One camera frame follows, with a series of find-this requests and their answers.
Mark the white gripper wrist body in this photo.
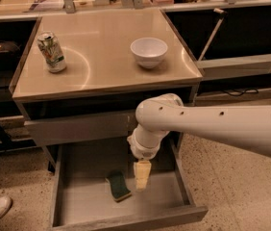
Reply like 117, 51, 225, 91
127, 125, 168, 161

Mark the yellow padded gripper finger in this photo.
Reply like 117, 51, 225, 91
134, 160, 152, 191

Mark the green and yellow sponge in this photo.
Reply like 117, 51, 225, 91
106, 171, 132, 202

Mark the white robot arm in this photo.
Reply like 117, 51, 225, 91
128, 93, 271, 190

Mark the closed grey top drawer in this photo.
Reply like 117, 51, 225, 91
25, 110, 137, 145

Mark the open grey middle drawer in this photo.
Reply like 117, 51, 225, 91
49, 138, 208, 231

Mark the grey cabinet with steel top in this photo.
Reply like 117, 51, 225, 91
12, 8, 202, 163

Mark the white bowl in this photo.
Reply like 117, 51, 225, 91
130, 38, 168, 69

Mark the crushed soda can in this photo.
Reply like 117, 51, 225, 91
37, 31, 66, 73

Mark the black cable on floor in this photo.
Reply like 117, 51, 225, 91
222, 88, 260, 97

